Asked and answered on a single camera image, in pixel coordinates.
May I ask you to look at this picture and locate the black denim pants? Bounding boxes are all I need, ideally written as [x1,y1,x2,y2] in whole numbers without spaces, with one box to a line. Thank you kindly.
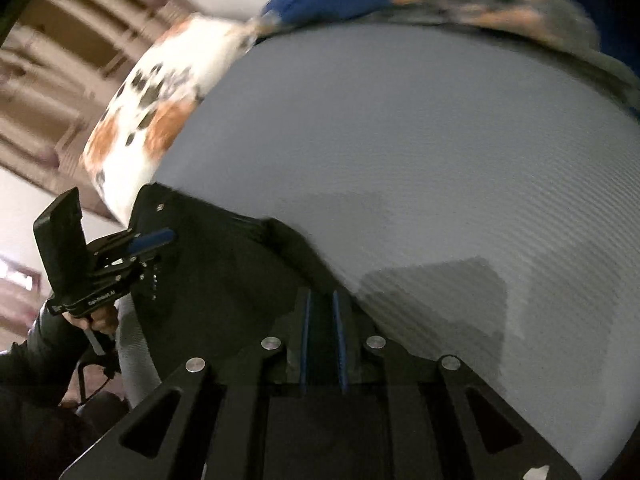
[118,184,380,402]

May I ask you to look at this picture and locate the person left hand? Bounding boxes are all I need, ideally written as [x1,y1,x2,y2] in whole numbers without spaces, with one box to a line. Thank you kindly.
[63,304,119,335]

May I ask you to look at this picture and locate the white floral pillow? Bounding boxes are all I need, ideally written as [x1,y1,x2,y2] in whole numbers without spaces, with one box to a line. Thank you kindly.
[81,13,258,226]

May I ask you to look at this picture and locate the black jacket sleeve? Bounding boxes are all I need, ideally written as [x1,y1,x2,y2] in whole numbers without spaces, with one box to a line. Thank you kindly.
[1,309,128,479]

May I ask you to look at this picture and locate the beige curtain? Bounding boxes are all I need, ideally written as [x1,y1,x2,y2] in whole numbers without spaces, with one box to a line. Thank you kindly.
[1,0,197,218]

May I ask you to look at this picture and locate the grey mesh mattress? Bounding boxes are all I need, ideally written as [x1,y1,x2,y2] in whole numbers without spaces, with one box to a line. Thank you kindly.
[150,24,639,479]

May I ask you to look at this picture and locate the black cable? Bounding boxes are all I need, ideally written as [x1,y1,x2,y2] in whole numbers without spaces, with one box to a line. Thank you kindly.
[74,343,122,411]

